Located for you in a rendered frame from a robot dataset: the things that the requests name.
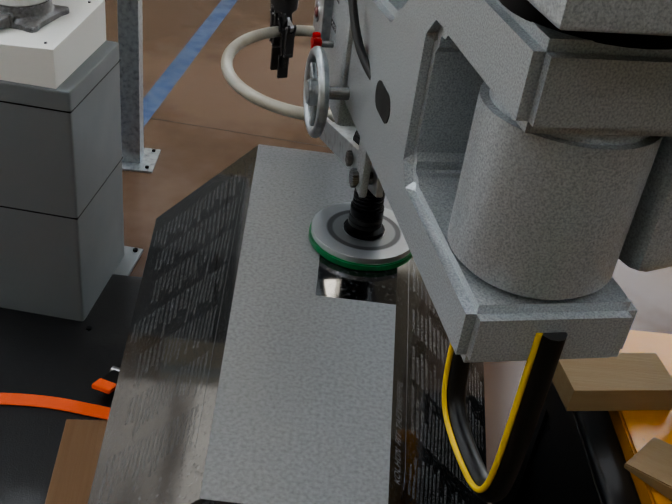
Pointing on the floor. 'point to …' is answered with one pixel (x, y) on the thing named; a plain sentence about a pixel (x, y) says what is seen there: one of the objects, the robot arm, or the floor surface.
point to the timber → (76, 462)
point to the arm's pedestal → (62, 190)
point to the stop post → (132, 88)
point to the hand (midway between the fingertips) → (279, 62)
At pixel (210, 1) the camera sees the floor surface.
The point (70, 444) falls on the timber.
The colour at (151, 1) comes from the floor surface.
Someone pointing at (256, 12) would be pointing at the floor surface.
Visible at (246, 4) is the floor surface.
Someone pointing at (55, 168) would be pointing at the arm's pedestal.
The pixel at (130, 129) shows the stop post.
